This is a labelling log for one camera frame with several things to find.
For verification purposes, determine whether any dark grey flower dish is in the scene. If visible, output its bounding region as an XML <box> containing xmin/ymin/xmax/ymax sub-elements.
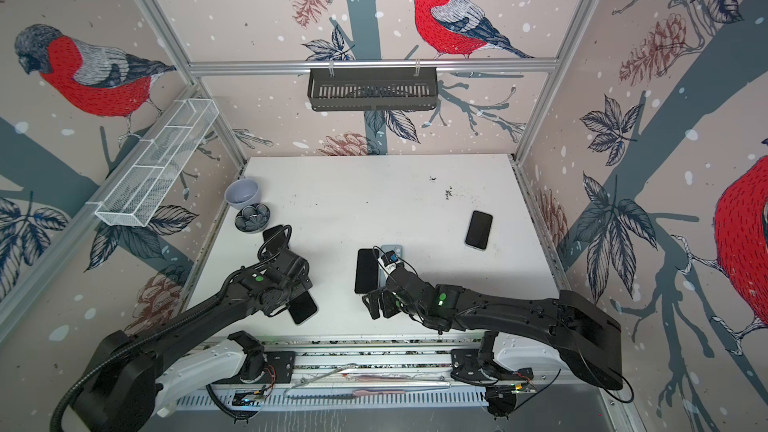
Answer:
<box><xmin>234</xmin><ymin>203</ymin><xmax>271</xmax><ymax>234</ymax></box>

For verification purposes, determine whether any aluminium front rail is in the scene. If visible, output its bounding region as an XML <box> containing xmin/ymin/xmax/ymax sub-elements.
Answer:
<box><xmin>154</xmin><ymin>333</ymin><xmax>583</xmax><ymax>417</ymax></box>

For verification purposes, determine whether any light blue phone case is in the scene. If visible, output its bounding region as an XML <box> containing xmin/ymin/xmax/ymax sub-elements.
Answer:
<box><xmin>377</xmin><ymin>244</ymin><xmax>403</xmax><ymax>288</ymax></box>

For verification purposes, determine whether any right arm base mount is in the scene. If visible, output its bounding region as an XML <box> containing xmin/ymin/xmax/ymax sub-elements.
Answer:
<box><xmin>450</xmin><ymin>348</ymin><xmax>534</xmax><ymax>386</ymax></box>

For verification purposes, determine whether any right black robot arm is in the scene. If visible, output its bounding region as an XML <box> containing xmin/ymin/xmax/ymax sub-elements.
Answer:
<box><xmin>362</xmin><ymin>264</ymin><xmax>630</xmax><ymax>392</ymax></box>

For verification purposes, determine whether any lavender bowl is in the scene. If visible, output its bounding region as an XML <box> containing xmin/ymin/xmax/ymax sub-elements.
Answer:
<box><xmin>224</xmin><ymin>178</ymin><xmax>262</xmax><ymax>210</ymax></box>

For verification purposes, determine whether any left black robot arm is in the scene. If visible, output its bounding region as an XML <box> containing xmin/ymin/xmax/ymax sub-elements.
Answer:
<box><xmin>49</xmin><ymin>225</ymin><xmax>311</xmax><ymax>431</ymax></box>

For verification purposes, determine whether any black wire wall basket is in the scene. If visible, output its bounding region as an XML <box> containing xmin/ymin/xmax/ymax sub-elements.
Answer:
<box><xmin>307</xmin><ymin>67</ymin><xmax>439</xmax><ymax>112</ymax></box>

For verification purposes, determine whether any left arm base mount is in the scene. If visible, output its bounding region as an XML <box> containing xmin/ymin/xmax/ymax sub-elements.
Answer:
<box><xmin>214</xmin><ymin>351</ymin><xmax>296</xmax><ymax>385</ymax></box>

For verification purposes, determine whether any black phone from case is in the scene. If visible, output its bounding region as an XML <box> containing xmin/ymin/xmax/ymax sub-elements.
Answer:
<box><xmin>354</xmin><ymin>248</ymin><xmax>379</xmax><ymax>295</ymax></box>

